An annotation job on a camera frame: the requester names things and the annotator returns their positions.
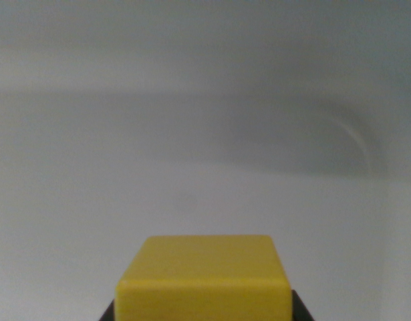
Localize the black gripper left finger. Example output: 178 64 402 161
98 299 116 321

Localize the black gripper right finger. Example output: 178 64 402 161
290 289 315 321

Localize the yellow cube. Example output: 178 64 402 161
114 235 293 321

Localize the grey plastic bin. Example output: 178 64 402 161
0 0 411 321

